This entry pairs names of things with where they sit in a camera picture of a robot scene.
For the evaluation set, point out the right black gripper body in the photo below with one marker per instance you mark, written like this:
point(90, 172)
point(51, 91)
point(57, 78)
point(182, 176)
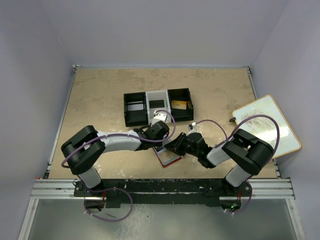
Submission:
point(193, 152)

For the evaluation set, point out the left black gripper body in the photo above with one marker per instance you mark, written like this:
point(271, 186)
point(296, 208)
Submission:
point(156, 144)

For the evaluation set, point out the red leather card holder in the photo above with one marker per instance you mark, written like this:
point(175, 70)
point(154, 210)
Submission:
point(165, 156)

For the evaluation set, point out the black white three-compartment tray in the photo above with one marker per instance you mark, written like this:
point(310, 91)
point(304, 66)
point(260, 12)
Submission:
point(144, 117)

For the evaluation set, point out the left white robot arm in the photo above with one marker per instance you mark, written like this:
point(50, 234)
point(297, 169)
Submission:
point(83, 149)

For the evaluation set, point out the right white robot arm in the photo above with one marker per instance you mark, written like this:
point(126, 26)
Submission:
point(249, 152)

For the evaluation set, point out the black card in tray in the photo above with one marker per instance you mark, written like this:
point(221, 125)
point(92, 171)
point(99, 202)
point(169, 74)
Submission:
point(153, 104)

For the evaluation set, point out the white card in tray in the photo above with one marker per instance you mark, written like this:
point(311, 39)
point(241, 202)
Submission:
point(135, 107)

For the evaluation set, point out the gold card in tray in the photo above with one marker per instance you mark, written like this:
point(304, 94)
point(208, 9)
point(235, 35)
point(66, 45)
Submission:
point(179, 105)

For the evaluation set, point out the wooden framed whiteboard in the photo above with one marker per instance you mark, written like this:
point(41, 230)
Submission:
point(264, 129)

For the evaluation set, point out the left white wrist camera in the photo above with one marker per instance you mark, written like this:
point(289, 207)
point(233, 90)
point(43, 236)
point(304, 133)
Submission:
point(159, 116)

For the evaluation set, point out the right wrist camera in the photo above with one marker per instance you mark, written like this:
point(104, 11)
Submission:
point(192, 128)

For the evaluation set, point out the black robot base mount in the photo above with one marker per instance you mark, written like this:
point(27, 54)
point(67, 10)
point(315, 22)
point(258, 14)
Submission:
point(211, 192)

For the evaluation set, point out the aluminium frame rail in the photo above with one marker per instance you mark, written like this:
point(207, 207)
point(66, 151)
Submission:
point(54, 213)

